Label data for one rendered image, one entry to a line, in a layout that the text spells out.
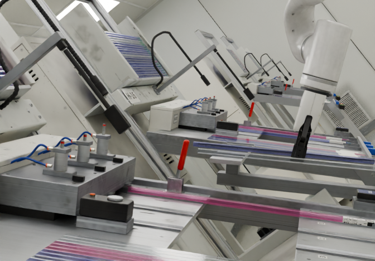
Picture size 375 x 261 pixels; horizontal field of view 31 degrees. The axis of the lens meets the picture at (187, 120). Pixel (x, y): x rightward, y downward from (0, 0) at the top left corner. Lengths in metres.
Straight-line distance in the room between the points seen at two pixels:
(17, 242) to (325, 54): 0.87
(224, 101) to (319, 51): 4.17
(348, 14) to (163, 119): 6.57
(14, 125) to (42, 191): 0.31
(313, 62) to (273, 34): 7.20
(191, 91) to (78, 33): 3.47
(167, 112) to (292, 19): 0.86
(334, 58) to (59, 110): 1.03
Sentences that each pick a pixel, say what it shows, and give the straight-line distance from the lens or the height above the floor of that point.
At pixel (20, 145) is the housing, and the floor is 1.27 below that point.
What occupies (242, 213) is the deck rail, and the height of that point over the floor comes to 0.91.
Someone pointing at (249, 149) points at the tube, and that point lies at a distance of 1.62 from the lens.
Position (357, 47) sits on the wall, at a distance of 8.77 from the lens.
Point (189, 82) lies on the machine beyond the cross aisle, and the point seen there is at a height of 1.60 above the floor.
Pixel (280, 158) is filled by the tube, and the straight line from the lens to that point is 1.53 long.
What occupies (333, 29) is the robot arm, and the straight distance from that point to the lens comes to 1.57.
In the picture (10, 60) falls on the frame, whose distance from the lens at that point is 1.49.
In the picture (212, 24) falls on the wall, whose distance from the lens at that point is 8.87.
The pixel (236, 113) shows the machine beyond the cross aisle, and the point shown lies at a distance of 5.71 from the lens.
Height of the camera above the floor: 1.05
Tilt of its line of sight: 3 degrees up
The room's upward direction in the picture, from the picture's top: 37 degrees counter-clockwise
